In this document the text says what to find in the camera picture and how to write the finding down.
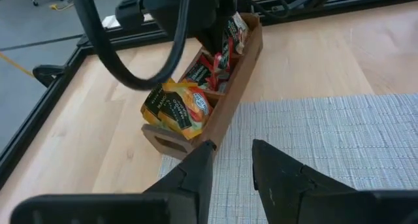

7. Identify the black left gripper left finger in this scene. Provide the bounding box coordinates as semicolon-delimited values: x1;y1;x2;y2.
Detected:
143;140;217;224

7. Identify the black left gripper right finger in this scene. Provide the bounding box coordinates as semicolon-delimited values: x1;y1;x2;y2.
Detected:
251;138;357;224

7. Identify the red strawberry tea packet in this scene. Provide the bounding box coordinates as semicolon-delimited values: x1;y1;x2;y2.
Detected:
184;54;216;91
208;37;236;88

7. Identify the wooden tea box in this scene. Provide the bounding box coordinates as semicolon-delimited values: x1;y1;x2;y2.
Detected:
140;12;264;161

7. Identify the yellow mango tea packet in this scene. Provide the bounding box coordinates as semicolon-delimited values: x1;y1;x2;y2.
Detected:
158;82;215;140
140;83;167;127

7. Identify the grey woven placemat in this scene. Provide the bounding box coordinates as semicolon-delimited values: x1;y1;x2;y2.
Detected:
158;93;418;224

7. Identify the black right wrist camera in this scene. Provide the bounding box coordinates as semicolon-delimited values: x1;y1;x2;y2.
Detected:
114;0;148;27

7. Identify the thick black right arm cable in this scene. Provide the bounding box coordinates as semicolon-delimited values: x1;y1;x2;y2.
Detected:
70;0;192;91

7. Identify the yellow floor cable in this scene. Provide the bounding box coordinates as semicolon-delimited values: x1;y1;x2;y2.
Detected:
48;2;75;12

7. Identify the black frame foot clamp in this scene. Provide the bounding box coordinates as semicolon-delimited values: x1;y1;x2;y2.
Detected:
32;64;66;88

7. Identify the yellow hanging cable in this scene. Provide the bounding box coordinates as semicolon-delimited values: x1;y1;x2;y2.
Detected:
0;52;35;78

